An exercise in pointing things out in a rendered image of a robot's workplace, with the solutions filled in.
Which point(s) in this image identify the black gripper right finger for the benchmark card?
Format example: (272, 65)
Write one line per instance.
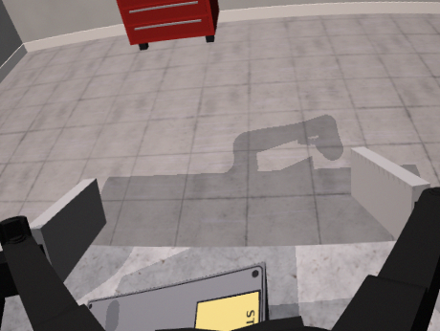
(403, 294)

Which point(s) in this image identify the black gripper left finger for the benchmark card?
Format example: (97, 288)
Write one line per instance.
(63, 232)

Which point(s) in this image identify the grey control console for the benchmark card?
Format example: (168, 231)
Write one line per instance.
(223, 301)

